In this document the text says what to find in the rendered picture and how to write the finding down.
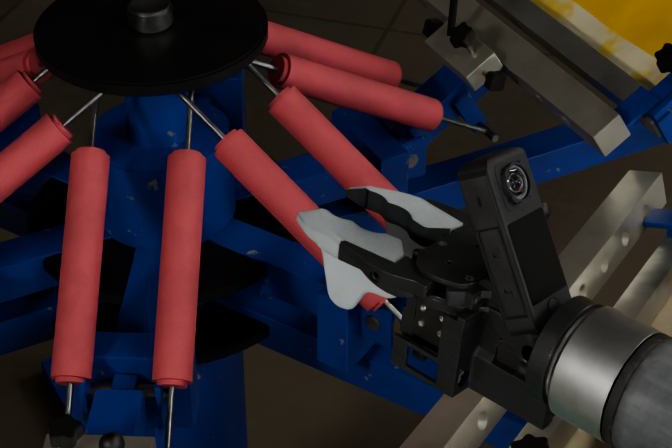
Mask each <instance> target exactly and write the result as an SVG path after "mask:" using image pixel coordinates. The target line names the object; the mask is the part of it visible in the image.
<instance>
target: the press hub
mask: <svg viewBox="0 0 672 448"><path fill-rule="evenodd" d="M33 39H34V46H35V51H36V55H37V57H38V58H39V60H40V62H41V63H42V64H43V66H44V67H45V68H46V69H47V70H48V71H50V72H51V73H52V74H53V75H55V76H56V77H58V78H60V79H62V80H63V81H65V82H67V83H70V84H72V85H74V86H77V87H80V88H83V89H86V90H89V91H93V92H98V93H103V94H109V95H117V96H124V99H125V102H124V103H121V104H119V105H117V106H115V107H113V108H111V109H110V110H108V111H107V112H105V113H104V114H103V115H102V116H100V117H99V118H98V119H97V125H96V136H95V147H96V148H100V149H103V150H104V151H105V152H106V154H108V155H109V156H110V166H109V178H108V190H107V202H106V214H105V226H104V229H105V230H106V231H107V232H108V233H109V234H110V235H111V236H112V238H110V239H107V240H103V250H102V262H101V274H100V286H99V298H98V300H101V301H104V302H105V303H102V304H98V310H97V322H96V331H99V332H115V329H116V325H117V321H118V317H119V313H120V309H121V305H122V301H123V297H124V293H125V289H126V285H127V281H128V277H129V274H130V270H131V266H132V262H133V258H134V254H135V250H136V246H140V247H147V248H161V243H162V229H163V215H164V201H165V187H166V173H167V159H168V155H169V154H172V153H173V151H175V150H178V149H185V135H186V120H187V105H186V104H185V103H184V102H183V101H182V100H181V99H180V97H179V96H178V95H177V94H178V93H184V94H185V95H186V96H187V97H188V91H193V90H197V89H201V88H204V87H207V86H211V85H213V84H216V83H218V82H221V81H223V80H225V79H227V78H229V77H231V76H233V75H235V74H237V73H238V72H240V71H241V70H243V69H244V68H246V67H247V66H248V65H250V64H251V63H252V62H253V61H254V60H255V59H256V58H257V57H258V56H259V55H260V53H261V52H262V50H263V49H264V47H265V45H266V42H267V39H268V19H267V15H266V12H265V10H264V8H263V7H262V5H261V4H260V3H259V2H258V1H257V0H56V1H54V2H53V3H52V4H51V5H50V6H49V7H48V8H46V9H45V11H44V12H43V13H42V14H41V15H40V17H39V19H38V20H37V22H36V24H35V28H34V36H33ZM194 104H195V105H196V106H197V107H198V108H199V109H200V110H201V111H202V112H203V113H204V114H205V115H206V116H207V117H208V118H209V119H210V120H211V121H212V122H213V123H214V124H215V125H216V126H217V127H218V128H219V129H220V130H221V131H222V132H223V133H224V134H225V135H227V134H228V133H229V132H230V131H232V127H231V123H230V121H229V119H228V118H227V117H226V115H225V114H224V113H223V112H222V111H220V110H219V109H218V108H216V107H214V106H213V105H211V104H209V103H207V102H204V101H202V100H199V99H196V98H194ZM220 141H221V139H220V138H219V137H218V136H217V135H216V134H215V133H214V132H213V131H212V130H211V129H210V128H209V127H208V126H207V125H206V124H205V123H204V122H203V121H202V120H201V119H200V118H199V117H198V116H197V115H196V114H195V113H194V112H193V123H192V138H191V150H196V151H199V152H201V153H202V155H203V156H205V157H206V175H205V191H204V207H203V222H202V238H201V254H200V270H199V286H198V302H197V318H196V334H195V354H196V367H197V380H198V394H199V406H198V412H197V418H196V424H195V426H194V428H175V427H172V439H171V448H248V442H247V422H246V401H245V381H244V361H243V351H244V350H246V349H248V348H249V347H251V346H253V345H255V344H257V343H259V342H260V341H262V340H263V339H265V338H266V337H268V336H269V335H270V332H269V327H268V325H267V324H265V323H263V322H260V321H258V320H256V319H253V318H251V317H249V316H246V315H244V314H242V313H239V312H237V311H235V310H232V309H230V308H228V307H225V306H223V305H220V304H218V303H216V302H213V301H211V300H214V299H217V298H221V297H224V296H227V295H229V294H232V293H235V292H237V291H240V290H242V289H244V288H246V287H248V286H250V285H252V284H254V283H256V282H258V281H259V280H261V279H262V278H264V277H266V276H267V266H265V263H262V262H260V261H257V260H255V259H252V258H250V257H247V256H245V255H242V254H240V253H237V252H235V251H232V250H230V249H227V248H225V247H223V246H220V245H218V244H215V243H213V242H210V241H208V240H207V239H208V238H209V237H210V236H212V235H214V234H216V233H217V232H218V231H220V230H221V229H222V228H223V227H224V226H225V225H226V224H227V223H228V222H229V221H230V219H231V218H234V219H237V220H239V221H242V222H245V223H247V224H250V225H252V226H255V227H257V228H260V229H262V230H265V231H268V232H270V233H273V234H275V235H278V236H280V237H283V238H285V239H288V240H290V241H293V242H296V243H298V241H297V240H296V239H295V238H294V237H293V235H292V234H291V233H290V232H289V231H288V230H287V229H286V228H285V227H284V226H283V225H282V224H281V223H280V222H279V221H278V220H277V219H276V218H275V217H274V216H273V215H272V214H271V213H270V212H269V211H268V210H267V209H266V208H265V207H264V206H263V205H262V204H261V203H260V202H259V201H258V200H257V199H256V198H255V197H254V196H251V197H248V198H245V199H241V200H238V201H236V200H235V180H234V176H233V175H232V173H231V172H230V171H229V170H228V169H227V168H226V167H225V166H224V165H223V164H222V163H221V162H220V161H219V160H218V159H217V158H216V157H215V156H214V154H215V152H216V151H215V149H214V148H215V146H216V145H217V144H218V143H219V142H220ZM67 192H68V184H67V183H64V182H62V181H59V180H57V179H54V178H52V177H51V178H50V179H49V180H48V181H47V182H46V183H45V184H44V185H43V186H42V187H41V189H40V190H39V192H38V193H37V194H36V196H35V198H34V200H33V202H32V204H31V206H30V210H29V214H28V222H27V229H28V234H30V233H34V232H37V231H41V230H44V229H48V228H51V227H55V226H58V225H62V224H65V214H66V203H67ZM298 244H299V243H298Z"/></svg>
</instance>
